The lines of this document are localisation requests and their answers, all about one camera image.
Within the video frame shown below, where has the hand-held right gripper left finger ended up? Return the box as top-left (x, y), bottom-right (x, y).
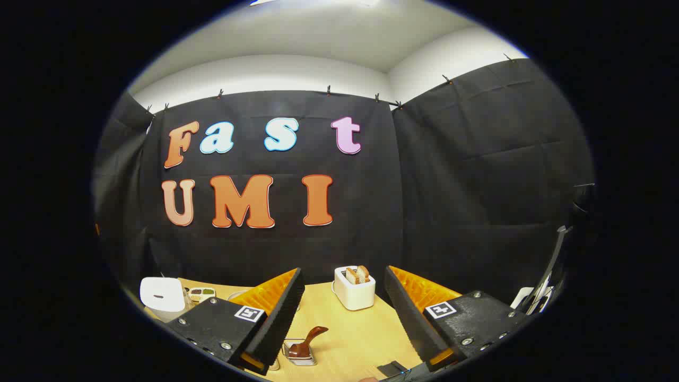
top-left (166, 267), bottom-right (306, 376)

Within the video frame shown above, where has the brown wooden spoon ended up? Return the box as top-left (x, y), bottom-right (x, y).
top-left (288, 326), bottom-right (329, 359)

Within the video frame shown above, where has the white toaster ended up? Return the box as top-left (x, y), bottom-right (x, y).
top-left (333, 265), bottom-right (377, 311)

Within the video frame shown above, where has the white rice cooker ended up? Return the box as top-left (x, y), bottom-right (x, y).
top-left (140, 277), bottom-right (186, 322)

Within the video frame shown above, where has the white green stand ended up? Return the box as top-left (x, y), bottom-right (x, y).
top-left (512, 225), bottom-right (571, 316)

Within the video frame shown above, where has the black backdrop cloth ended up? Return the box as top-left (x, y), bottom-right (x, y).
top-left (93, 58), bottom-right (595, 314)

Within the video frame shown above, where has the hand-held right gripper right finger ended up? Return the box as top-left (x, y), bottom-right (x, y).
top-left (383, 265), bottom-right (531, 372)

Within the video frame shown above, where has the small black block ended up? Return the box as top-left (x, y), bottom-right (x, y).
top-left (378, 361), bottom-right (409, 378)

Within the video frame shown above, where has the metal wire chopstick holder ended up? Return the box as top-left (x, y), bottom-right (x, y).
top-left (282, 338), bottom-right (318, 367)

